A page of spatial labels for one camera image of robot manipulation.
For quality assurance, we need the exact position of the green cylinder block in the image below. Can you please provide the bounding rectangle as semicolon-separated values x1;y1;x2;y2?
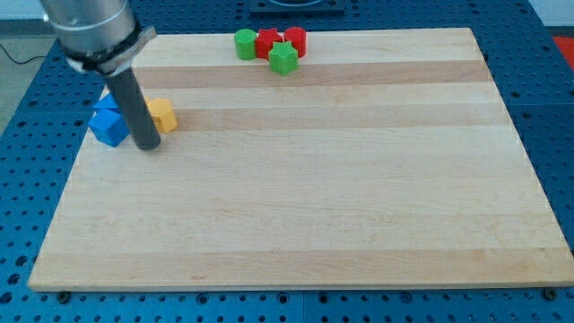
233;29;257;60

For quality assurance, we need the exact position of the yellow hexagon block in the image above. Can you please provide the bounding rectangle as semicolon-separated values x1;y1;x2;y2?
146;98;178;133

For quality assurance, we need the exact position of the wooden board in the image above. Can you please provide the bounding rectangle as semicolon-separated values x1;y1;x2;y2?
28;28;573;292

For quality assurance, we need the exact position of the blue block behind cube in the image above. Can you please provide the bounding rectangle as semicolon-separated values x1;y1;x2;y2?
93;93;119;113

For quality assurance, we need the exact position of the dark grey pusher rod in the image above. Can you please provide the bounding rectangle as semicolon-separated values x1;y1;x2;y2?
104;67;161;151

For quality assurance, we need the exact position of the green star block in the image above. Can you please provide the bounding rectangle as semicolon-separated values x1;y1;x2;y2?
268;41;299;75

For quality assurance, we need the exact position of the black cable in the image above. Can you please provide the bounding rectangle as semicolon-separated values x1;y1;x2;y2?
0;43;48;66

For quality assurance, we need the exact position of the red star block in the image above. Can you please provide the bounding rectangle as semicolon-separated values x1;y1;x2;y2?
255;28;283;59

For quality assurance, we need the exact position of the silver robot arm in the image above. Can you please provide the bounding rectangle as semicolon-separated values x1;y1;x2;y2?
40;0;157;77

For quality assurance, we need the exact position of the red cylinder block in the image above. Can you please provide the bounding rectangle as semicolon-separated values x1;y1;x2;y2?
283;26;307;57

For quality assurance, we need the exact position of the blue cube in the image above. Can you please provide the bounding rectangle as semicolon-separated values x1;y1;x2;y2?
89;109;129;147

